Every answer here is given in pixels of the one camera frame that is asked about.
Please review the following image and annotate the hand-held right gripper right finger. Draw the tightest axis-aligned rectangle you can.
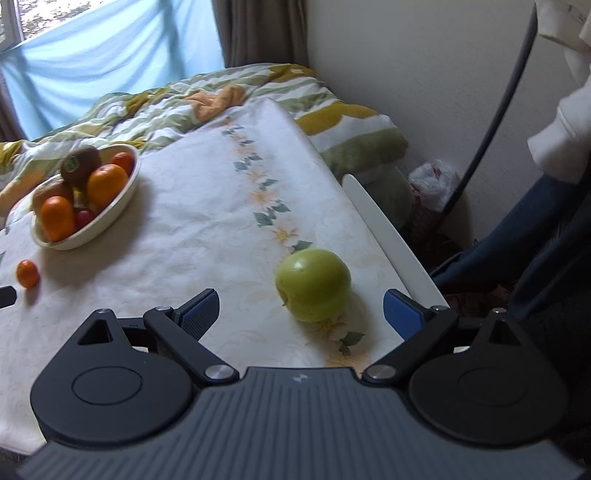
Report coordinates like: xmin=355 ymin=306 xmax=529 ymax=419
xmin=361 ymin=289 xmax=533 ymax=387

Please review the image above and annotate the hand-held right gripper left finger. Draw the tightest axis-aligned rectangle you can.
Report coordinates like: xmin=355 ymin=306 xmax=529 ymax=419
xmin=68 ymin=288 xmax=239 ymax=387

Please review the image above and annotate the green apple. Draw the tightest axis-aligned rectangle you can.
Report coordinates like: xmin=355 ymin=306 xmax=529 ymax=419
xmin=276 ymin=248 xmax=352 ymax=323

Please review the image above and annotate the white and yellow bowl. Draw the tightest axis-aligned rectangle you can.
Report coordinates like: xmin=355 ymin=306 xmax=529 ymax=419
xmin=31 ymin=144 xmax=140 ymax=251

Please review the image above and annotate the large orange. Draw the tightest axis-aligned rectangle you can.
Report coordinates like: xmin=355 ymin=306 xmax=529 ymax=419
xmin=87 ymin=164 xmax=129 ymax=214

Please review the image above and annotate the kiwi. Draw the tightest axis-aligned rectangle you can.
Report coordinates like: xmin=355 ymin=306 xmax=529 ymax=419
xmin=61 ymin=145 xmax=102 ymax=188

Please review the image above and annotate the small mandarin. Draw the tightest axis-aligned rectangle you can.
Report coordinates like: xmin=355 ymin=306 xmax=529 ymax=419
xmin=110 ymin=151 xmax=136 ymax=176

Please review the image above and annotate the floral white tablecloth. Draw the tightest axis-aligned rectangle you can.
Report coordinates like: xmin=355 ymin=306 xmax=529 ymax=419
xmin=0 ymin=98 xmax=451 ymax=457

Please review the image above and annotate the white plastic bag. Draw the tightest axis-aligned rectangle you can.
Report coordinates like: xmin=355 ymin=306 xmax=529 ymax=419
xmin=409 ymin=159 xmax=462 ymax=213

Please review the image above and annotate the person's blue jeans leg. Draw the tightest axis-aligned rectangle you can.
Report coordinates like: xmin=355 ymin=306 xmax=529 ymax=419
xmin=434 ymin=173 xmax=591 ymax=324

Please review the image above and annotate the floral striped blanket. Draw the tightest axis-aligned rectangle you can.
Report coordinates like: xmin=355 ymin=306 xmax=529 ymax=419
xmin=0 ymin=63 xmax=411 ymax=217

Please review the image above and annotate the person's white sweater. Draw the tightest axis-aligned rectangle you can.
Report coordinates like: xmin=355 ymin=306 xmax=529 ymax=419
xmin=527 ymin=0 xmax=591 ymax=185

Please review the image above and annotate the light blue cloth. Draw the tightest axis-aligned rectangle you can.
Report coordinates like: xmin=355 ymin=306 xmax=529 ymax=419
xmin=0 ymin=0 xmax=226 ymax=141

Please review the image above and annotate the window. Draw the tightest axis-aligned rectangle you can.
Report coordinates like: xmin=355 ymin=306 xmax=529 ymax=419
xmin=0 ymin=0 xmax=28 ymax=54

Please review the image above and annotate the brown curtain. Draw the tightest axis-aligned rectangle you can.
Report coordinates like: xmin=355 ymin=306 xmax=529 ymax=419
xmin=211 ymin=0 xmax=309 ymax=70

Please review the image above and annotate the dark curved cable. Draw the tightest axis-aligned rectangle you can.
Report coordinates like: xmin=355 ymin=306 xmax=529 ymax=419
xmin=443 ymin=0 xmax=539 ymax=217

